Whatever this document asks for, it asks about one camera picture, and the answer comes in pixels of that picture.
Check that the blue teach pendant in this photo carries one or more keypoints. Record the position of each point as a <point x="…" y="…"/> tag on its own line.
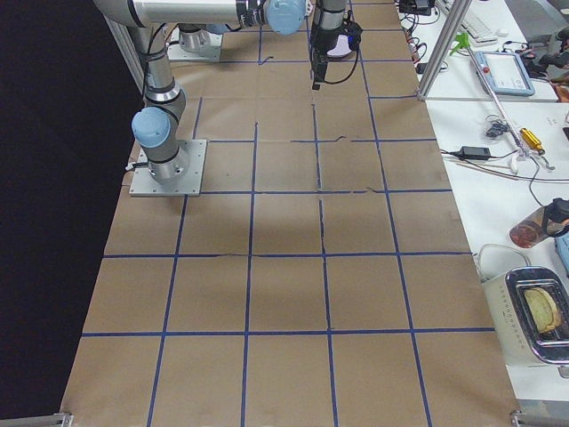
<point x="505" y="73"/>

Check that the white toaster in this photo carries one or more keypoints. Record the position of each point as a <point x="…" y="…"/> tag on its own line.
<point x="522" y="345"/>

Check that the toast slice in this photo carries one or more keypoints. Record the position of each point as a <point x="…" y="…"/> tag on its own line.
<point x="546" y="315"/>

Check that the black power adapter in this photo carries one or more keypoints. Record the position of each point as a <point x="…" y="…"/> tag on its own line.
<point x="474" y="153"/>

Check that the aluminium frame post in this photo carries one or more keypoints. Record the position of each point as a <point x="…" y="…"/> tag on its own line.
<point x="449" y="30"/>

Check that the green plastic clip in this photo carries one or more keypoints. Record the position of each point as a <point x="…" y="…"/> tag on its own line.
<point x="461" y="43"/>

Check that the long reacher stick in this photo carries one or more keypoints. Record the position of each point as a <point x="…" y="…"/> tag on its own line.
<point x="522" y="151"/>

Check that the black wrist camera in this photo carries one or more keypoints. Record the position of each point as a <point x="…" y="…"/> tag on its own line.
<point x="353" y="32"/>

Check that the brown paper table cover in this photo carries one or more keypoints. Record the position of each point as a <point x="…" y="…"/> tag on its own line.
<point x="322" y="278"/>

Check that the white keyboard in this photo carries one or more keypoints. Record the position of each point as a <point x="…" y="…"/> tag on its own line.
<point x="479" y="34"/>

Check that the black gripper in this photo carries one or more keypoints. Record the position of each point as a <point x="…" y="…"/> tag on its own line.
<point x="323" y="40"/>

